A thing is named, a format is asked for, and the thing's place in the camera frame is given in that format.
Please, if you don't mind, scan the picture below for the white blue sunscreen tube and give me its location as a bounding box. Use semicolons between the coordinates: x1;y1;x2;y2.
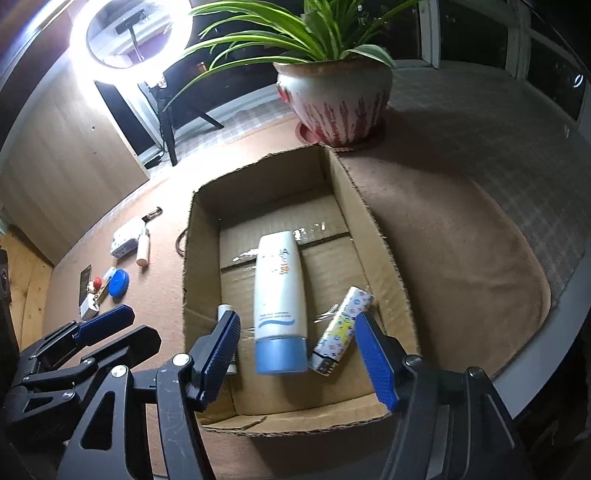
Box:
252;231;309;376

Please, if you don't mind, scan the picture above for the patterned cylindrical tube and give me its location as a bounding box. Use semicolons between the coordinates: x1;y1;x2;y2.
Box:
308;286;374;377

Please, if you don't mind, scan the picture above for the grey checked cloth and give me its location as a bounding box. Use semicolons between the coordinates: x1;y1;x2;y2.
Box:
171;65;591;296

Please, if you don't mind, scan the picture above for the blue round cap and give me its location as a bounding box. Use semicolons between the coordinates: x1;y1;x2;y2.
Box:
108;270;131;302

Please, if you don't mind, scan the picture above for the black light stand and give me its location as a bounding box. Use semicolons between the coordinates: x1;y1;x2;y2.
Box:
115;11;225;168

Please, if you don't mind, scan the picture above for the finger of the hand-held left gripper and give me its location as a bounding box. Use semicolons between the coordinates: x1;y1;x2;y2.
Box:
23;325;162;386
18;304;136;370

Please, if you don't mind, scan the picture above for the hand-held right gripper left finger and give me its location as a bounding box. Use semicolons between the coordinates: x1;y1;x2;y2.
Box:
58;310;242;480

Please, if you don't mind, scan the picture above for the patterned white tissue pack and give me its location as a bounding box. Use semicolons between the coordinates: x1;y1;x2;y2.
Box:
110;218;146;258

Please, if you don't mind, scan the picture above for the light wooden cabinet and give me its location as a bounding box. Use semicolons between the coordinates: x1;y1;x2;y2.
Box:
0;60;152;266

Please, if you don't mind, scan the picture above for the small white box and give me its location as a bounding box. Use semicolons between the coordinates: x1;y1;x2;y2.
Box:
79;293;101;320

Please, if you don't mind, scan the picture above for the white lip balm tube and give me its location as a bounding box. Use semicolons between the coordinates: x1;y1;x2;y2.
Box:
136;227;152;267

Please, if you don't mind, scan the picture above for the red pot saucer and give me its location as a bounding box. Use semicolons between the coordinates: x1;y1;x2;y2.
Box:
295;117;386;153

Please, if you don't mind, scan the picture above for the green spider plant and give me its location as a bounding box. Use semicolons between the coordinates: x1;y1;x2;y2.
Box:
164;0;421;112

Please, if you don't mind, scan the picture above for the white window frame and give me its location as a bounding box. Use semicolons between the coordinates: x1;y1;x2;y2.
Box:
416;0;591;121

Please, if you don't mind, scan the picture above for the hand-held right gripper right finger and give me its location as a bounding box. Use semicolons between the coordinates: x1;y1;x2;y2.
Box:
353;312;543;480

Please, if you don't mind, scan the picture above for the small white bottle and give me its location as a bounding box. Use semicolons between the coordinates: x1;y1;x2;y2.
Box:
217;304;239;374

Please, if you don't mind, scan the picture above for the cardboard box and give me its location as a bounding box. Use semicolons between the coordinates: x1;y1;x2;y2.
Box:
181;144;422;437

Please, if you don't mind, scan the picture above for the ring light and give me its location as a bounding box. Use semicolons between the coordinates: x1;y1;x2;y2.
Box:
68;0;192;86

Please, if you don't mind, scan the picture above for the white red flower pot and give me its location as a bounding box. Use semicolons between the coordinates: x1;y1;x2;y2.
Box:
273;58;394;146

